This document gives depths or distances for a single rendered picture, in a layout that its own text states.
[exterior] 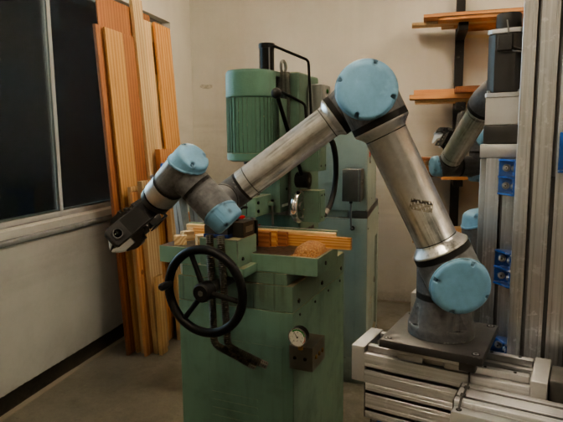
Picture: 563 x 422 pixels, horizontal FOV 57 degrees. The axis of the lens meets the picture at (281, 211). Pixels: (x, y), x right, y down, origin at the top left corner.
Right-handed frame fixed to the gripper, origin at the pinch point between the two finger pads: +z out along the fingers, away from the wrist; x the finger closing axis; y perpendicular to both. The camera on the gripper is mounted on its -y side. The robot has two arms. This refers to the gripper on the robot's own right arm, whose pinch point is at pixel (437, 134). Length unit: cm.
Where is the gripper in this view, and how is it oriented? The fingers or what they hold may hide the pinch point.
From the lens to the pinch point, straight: 228.3
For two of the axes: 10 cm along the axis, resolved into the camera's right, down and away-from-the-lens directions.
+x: 8.4, 4.5, 3.0
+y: -4.7, 8.8, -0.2
